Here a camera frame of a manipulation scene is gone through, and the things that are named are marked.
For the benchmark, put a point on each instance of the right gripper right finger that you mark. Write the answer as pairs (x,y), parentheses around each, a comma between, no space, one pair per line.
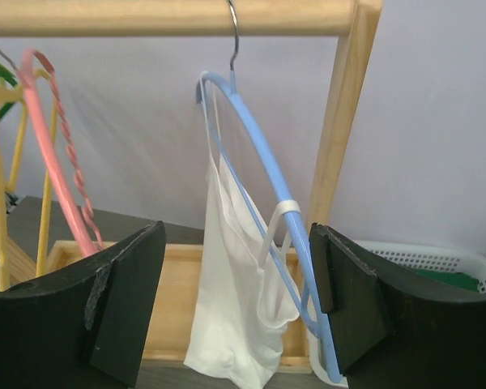
(393,328)

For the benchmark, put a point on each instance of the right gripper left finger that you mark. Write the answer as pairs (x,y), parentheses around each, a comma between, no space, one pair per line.
(85,325)

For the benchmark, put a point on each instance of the light blue hanger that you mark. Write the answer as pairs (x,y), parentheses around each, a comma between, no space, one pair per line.
(284,236)

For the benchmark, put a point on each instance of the white tank top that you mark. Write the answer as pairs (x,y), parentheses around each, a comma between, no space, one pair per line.
(243,305)

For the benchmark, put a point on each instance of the yellow wooden hanger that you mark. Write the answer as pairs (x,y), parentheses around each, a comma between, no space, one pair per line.
(14,264)

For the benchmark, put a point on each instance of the dark green hanger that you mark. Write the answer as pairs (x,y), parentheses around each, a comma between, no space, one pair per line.
(7,101)

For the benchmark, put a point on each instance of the pink hanger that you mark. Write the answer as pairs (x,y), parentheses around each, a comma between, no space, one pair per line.
(80,219)

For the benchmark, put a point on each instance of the white plastic basket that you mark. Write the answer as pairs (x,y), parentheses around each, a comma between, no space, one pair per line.
(431,258)

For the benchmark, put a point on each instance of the green folded cloth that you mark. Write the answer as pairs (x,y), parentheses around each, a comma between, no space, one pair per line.
(447,280)

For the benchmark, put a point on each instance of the wooden clothes rack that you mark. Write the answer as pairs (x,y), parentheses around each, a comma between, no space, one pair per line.
(353,22)

